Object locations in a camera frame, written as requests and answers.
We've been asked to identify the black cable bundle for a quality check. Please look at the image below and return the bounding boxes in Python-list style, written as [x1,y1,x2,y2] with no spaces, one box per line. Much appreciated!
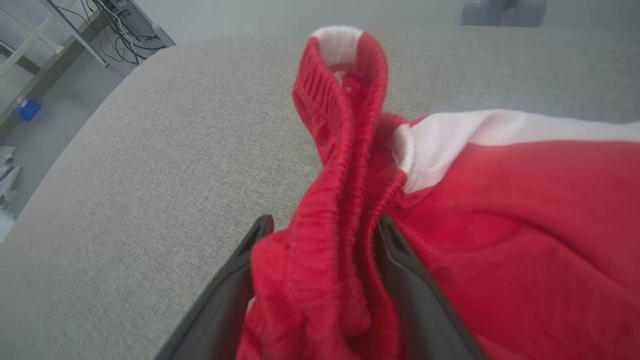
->
[55,0,168,66]

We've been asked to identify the grey computer case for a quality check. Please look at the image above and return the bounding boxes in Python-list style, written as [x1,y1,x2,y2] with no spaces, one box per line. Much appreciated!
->
[115,0,177,49]

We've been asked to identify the white frame desk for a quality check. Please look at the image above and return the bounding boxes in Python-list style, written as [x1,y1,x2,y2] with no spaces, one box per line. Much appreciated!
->
[0,0,110,126]

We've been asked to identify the small blue box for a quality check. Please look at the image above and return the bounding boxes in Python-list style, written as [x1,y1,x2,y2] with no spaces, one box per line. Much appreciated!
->
[16,96,43,122]

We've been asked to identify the red shorts with white stripes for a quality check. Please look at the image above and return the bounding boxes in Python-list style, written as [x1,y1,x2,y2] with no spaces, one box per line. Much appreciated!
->
[235,25,640,360]

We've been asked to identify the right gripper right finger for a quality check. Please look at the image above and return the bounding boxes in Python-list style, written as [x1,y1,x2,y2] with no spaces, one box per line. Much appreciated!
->
[375,215,488,360]

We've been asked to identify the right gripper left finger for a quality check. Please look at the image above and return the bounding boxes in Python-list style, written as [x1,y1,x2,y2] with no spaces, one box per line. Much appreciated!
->
[155,215,275,360]

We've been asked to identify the white papers pile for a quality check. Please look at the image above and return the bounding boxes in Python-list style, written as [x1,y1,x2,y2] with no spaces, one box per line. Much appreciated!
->
[0,145,22,243]

